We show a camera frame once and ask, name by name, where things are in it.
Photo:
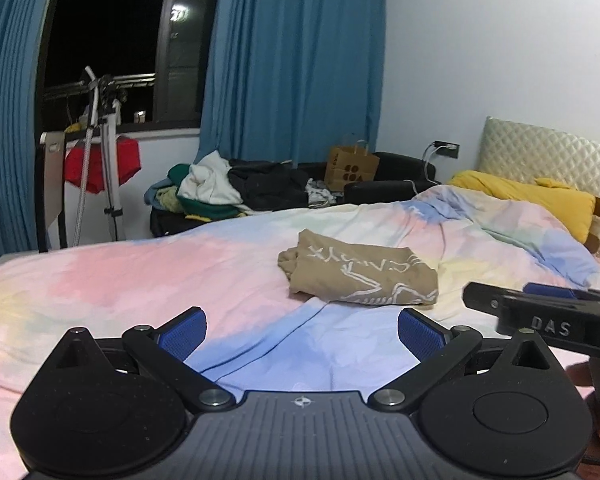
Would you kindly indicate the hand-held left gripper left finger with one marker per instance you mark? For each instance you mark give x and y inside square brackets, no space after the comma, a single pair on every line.
[182,332]

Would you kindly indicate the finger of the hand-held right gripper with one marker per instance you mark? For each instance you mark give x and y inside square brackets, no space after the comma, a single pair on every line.
[480,297]
[547,290]

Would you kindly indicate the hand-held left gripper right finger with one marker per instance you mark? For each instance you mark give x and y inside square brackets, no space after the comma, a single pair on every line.
[420,332]

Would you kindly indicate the tan T-shirt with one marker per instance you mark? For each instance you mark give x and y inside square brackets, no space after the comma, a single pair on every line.
[330,270]

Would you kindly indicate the pile of clothes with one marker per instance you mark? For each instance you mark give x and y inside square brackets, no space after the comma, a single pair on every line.
[177,172]

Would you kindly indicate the person's right hand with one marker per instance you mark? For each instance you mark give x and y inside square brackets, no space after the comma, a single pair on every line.
[577,374]

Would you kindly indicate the pastel tie-dye blanket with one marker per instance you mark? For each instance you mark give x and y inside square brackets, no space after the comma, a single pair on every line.
[130,280]

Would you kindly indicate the yellow plush pillow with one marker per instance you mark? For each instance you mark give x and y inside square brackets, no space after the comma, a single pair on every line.
[520,195]

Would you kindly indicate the yellow-green garment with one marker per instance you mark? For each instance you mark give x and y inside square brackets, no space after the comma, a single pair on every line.
[167,200]

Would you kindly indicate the quilted headboard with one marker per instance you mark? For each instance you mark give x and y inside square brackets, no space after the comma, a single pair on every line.
[540,155]

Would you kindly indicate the blue-grey garment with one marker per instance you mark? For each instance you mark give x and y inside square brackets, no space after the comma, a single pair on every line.
[155,192]

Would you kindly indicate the black sofa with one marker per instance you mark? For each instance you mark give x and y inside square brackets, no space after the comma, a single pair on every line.
[400,165]

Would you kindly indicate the white garment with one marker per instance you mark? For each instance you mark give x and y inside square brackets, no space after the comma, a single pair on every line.
[210,180]

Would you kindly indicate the patterned grey cloth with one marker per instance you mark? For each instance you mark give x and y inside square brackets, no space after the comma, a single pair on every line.
[322,192]

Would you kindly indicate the brown paper bag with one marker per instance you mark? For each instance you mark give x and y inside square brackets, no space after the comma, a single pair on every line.
[350,170]

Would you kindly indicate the red garment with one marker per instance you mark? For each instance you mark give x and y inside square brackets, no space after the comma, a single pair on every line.
[127,160]

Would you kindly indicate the garment steamer stand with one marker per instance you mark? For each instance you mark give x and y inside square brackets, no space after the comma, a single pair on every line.
[111,160]

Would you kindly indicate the silver folding board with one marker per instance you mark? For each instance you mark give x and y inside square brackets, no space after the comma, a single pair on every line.
[52,185]

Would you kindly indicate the small metal cup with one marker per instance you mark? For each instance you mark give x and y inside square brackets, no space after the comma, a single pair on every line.
[140,117]

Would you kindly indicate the blue curtain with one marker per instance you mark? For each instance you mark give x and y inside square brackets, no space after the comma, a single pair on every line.
[290,60]
[10,110]

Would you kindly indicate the dark window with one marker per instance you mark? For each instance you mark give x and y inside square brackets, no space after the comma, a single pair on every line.
[105,25]

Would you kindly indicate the wall outlet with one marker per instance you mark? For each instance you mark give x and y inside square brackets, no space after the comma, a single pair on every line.
[450,149]

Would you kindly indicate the metal balcony rail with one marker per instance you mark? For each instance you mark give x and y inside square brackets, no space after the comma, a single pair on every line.
[135,79]

